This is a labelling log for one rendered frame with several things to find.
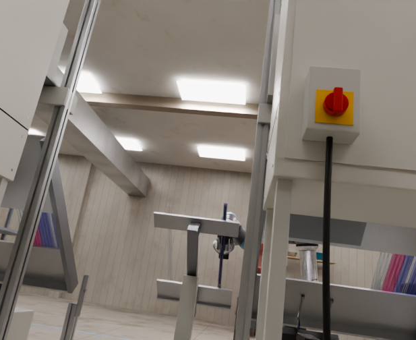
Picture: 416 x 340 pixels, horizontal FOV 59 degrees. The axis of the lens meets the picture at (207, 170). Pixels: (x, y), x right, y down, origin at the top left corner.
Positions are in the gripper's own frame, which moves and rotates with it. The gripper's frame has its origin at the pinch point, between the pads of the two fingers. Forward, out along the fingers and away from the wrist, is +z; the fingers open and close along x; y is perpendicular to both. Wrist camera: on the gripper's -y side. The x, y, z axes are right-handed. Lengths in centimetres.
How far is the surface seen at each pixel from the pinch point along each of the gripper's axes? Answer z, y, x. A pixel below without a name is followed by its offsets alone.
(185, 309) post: 18.0, -16.0, -10.7
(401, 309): 7, -9, 71
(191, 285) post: 13.2, -8.6, -10.0
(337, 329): 8, -21, 49
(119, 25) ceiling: -403, 126, -205
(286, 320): 7.6, -21.4, 29.0
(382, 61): 53, 78, 33
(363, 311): 6, -13, 58
